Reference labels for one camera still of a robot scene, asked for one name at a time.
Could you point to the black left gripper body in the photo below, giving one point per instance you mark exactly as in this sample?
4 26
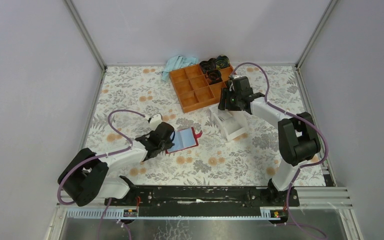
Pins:
165 145

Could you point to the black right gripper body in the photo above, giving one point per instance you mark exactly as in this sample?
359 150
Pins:
232 98

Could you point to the red leather card holder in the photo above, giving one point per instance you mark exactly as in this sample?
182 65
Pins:
184 139

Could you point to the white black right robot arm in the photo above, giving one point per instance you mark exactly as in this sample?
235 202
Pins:
298 141

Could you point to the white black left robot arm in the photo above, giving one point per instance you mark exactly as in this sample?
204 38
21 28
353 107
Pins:
87 175

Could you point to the stack of white cards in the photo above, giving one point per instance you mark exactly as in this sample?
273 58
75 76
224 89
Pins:
224 115

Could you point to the white card box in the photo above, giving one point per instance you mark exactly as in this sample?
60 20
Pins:
231 128

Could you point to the rolled tie orange pattern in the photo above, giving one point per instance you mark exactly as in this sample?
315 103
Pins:
213 76

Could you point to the rolled tie yellow green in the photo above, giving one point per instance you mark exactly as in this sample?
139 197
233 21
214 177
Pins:
222 62

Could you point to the rolled tie dark striped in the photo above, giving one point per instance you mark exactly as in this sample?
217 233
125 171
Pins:
208 65

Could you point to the orange wooden compartment tray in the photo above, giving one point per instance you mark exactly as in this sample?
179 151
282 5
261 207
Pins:
192 87

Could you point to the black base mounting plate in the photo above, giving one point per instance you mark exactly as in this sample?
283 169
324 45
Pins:
204 201

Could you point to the light blue cloth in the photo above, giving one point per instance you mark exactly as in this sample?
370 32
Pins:
177 62

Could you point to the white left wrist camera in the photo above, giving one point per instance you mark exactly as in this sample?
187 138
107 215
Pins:
155 120

